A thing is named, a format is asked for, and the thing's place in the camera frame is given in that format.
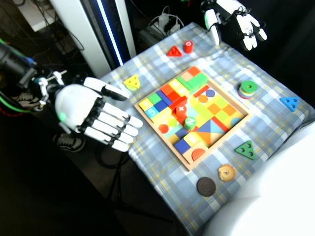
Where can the red triangle block three holes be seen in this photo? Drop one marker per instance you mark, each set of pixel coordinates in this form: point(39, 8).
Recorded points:
point(172, 53)

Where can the wooden tray with printed shapes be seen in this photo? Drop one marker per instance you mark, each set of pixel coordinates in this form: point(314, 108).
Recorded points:
point(221, 110)

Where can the white column with blue light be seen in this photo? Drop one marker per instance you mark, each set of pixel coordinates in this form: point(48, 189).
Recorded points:
point(73, 24)

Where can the black sneaker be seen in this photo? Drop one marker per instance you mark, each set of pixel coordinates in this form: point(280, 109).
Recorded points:
point(70, 145)
point(24, 98)

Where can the white box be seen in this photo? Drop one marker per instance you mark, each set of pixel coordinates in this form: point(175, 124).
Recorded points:
point(37, 19)

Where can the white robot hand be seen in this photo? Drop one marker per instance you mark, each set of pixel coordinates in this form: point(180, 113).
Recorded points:
point(246, 24)
point(73, 103)

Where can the red cylinder block with Q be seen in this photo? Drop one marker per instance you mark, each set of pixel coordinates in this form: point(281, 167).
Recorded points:
point(187, 49)

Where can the dark brown toy cookie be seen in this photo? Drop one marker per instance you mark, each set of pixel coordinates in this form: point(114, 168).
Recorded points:
point(206, 186)

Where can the blue plaid cloth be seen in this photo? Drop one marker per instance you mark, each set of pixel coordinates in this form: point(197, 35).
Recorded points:
point(172, 191)

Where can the grey box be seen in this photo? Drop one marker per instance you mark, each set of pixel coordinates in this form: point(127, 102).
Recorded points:
point(150, 37)

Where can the white power strip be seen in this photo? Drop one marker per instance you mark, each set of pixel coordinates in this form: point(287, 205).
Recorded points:
point(163, 22)

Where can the green triangle block three holes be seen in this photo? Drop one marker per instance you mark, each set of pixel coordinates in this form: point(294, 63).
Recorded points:
point(246, 149)

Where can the blue triangle block three holes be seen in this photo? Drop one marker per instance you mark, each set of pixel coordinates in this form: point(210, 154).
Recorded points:
point(290, 102)

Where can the tan toy cookie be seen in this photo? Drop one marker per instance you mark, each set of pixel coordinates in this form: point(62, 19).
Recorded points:
point(221, 169)

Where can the yellow triangle block three holes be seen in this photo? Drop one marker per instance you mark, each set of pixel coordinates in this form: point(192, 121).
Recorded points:
point(133, 81)

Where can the large bright white cover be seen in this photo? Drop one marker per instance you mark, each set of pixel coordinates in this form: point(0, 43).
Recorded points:
point(283, 196)

